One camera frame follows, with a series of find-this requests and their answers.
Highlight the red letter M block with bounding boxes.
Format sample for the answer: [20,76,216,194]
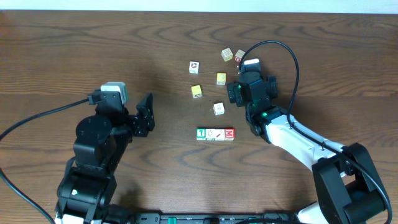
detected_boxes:
[224,128,235,141]

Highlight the white hammer block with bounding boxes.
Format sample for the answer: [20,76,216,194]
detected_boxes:
[215,129,225,141]

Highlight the green number 7 block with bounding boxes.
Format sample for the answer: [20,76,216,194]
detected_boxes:
[196,128,206,141]

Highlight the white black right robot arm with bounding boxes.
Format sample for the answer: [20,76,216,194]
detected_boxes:
[227,72,392,223]

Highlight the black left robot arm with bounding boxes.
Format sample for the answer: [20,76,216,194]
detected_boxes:
[55,90,155,223]

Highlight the yellow block centre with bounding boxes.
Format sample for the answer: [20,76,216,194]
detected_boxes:
[216,72,226,85]

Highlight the red edged letter block far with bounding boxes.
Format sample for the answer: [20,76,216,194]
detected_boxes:
[234,49,245,62]

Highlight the white block with drawing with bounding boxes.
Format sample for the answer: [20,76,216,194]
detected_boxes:
[213,102,225,116]

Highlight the yellow edged block far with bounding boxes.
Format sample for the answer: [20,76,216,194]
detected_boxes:
[221,48,234,62]

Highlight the yellow block left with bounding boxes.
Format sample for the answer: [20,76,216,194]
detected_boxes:
[191,85,202,98]

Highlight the white block with dark circle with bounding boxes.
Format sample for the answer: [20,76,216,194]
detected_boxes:
[189,61,200,74]

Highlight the black right camera cable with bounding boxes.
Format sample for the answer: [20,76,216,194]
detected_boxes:
[238,40,393,218]

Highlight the black camera cable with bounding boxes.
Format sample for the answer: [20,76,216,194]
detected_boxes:
[0,98,91,224]
[238,40,393,218]

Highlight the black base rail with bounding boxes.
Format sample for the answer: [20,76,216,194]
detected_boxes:
[104,212,299,224]

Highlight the black left camera cable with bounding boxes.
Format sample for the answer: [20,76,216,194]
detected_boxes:
[0,98,91,224]

